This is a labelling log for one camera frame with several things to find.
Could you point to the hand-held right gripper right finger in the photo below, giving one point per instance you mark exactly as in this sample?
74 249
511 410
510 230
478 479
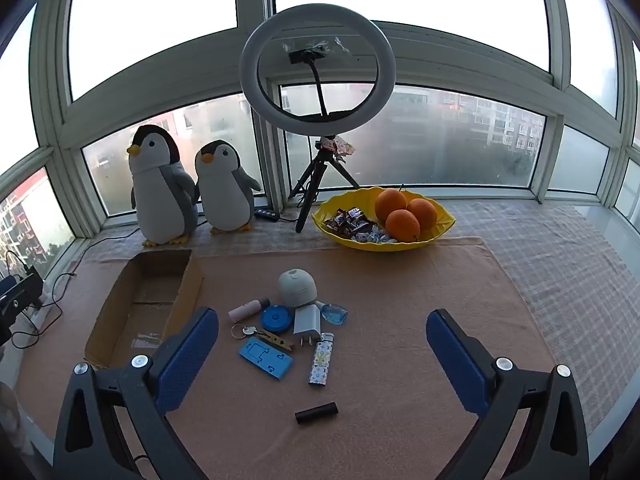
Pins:
457 360

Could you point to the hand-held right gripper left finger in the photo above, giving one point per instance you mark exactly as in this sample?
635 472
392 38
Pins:
187 360

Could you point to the cardboard box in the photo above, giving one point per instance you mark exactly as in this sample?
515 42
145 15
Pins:
150 305

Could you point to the blue phone stand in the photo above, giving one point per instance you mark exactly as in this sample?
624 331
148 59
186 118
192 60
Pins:
265 358

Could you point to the white tube grey cap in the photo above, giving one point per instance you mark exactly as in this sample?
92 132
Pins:
247 309

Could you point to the wooden clothespin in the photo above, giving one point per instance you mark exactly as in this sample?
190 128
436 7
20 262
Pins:
275 340

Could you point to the blue round tape measure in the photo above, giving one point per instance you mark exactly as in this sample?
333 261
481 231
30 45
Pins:
276 320

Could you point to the white charger plug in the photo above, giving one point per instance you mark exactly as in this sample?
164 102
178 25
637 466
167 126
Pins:
307 320

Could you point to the grey rounded plug-in device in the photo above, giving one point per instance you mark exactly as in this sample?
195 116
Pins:
298 287

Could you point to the patterned lighter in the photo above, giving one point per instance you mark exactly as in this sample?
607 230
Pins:
321 360

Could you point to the black cylinder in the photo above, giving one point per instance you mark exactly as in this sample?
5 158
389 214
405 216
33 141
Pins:
316 412

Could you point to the person's left forearm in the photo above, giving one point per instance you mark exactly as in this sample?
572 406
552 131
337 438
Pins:
9 420

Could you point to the white power strip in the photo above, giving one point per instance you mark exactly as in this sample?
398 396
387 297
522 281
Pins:
46 310

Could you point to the pink cloth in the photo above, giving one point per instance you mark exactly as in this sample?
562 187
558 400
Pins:
400 290

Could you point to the small clear blue bottle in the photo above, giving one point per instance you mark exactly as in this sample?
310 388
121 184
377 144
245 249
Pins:
335 314

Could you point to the white plaid cloth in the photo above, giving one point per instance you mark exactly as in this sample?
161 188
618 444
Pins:
550 260

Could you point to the yellow bowl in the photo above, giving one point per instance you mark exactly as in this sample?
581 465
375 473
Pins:
440 222

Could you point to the orange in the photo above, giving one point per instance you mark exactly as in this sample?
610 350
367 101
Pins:
425 212
402 226
390 202

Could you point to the black inline controller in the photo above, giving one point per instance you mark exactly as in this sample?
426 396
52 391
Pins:
266 214

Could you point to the large penguin plush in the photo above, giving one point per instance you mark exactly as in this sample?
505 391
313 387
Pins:
160 195

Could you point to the small penguin plush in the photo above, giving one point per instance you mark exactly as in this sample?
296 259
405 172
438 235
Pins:
225 190

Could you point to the pile of wrapped candies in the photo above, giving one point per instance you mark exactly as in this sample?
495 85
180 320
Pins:
350 222

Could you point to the black tripod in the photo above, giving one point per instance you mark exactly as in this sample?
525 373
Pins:
312 185

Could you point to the crinkled plastic wrapper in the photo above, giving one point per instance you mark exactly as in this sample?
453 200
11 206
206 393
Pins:
342 147

